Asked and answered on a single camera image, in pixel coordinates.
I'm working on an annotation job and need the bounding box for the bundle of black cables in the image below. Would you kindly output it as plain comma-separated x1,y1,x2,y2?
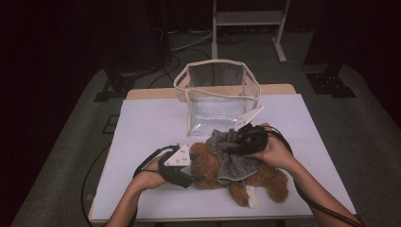
217,31,250,45

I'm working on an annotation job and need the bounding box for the person's left hand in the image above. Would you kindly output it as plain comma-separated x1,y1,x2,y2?
133,155,168,192

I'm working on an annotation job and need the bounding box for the dark floor hatch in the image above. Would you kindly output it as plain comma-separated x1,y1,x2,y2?
102,114,121,135

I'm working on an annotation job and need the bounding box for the person's right hand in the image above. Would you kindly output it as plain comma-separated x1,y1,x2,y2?
247,122,296,171

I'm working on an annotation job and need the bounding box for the long black floor cable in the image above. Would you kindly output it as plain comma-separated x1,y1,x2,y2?
80,142,113,227

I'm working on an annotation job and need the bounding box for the grey knit doll sweater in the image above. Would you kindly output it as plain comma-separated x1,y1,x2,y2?
206,128,263,186

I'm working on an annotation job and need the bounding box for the hand-held gripper black cable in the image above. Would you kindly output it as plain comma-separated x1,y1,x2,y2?
261,125,367,227
131,145,182,227

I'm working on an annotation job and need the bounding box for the white metal stand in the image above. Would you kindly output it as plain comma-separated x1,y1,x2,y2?
211,0,291,64

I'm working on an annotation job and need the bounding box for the wooden table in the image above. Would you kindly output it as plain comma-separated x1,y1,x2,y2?
88,83,357,223

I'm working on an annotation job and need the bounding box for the right hand-held gripper black cable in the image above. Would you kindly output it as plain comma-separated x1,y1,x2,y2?
261,125,367,227

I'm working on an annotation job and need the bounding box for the brown teddy bear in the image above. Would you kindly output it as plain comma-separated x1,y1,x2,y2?
188,141,289,210

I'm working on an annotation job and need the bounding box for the black stand base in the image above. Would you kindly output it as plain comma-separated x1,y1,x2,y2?
93,74,137,103
305,62,357,98

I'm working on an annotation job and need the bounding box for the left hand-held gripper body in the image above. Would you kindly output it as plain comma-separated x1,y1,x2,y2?
158,144,195,189

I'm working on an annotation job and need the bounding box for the black equipment tower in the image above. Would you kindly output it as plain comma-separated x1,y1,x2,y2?
148,0,173,64

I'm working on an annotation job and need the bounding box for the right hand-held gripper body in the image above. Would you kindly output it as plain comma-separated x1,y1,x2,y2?
235,106,270,155

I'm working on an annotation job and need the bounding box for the left hand-held gripper black cable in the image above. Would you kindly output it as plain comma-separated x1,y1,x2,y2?
131,145,182,227

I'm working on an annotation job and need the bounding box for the white floor cable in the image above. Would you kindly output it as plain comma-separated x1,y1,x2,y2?
169,30,214,53

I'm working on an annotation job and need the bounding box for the clear plastic bag beige trim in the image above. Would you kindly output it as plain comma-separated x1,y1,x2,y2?
173,59,262,138

